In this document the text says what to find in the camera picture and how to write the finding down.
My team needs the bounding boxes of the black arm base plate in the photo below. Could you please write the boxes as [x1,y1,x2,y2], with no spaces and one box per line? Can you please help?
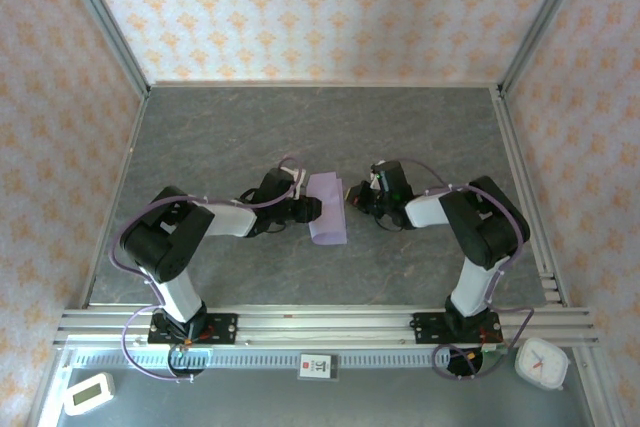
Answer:
[410,311,503,346]
[147,313,239,346]

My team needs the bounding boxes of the wide aluminium mounting rail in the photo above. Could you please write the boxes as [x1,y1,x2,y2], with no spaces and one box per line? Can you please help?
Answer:
[53,302,601,348]

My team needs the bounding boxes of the aluminium table end rail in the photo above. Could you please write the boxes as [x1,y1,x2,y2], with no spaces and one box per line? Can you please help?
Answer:
[147,79,501,90]

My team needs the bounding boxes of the white digital timer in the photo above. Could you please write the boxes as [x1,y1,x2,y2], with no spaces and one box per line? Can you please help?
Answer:
[63,371,116,417]

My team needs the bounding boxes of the red and white label card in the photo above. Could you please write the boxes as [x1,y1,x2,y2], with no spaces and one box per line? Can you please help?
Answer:
[298,352,340,382]

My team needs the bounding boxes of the grey metal sheet panel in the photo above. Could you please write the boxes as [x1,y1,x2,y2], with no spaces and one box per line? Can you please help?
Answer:
[54,366,599,427]

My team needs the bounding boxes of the white analog clock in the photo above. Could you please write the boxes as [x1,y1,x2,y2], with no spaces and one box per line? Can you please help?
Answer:
[514,336,571,392]

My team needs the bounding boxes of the grey slotted cable duct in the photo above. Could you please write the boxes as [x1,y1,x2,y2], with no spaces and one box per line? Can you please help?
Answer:
[67,348,454,372]

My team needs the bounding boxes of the lavender cloth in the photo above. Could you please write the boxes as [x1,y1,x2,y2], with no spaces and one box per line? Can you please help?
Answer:
[305,171,349,247]

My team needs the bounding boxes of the aluminium table side rail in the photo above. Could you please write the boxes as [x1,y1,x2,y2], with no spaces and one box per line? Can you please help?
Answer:
[491,85,571,308]
[79,91,150,308]

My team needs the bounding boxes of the aluminium frame post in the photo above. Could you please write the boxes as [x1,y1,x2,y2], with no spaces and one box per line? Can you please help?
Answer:
[27,346,76,427]
[54,0,151,98]
[572,346,629,427]
[498,0,594,96]

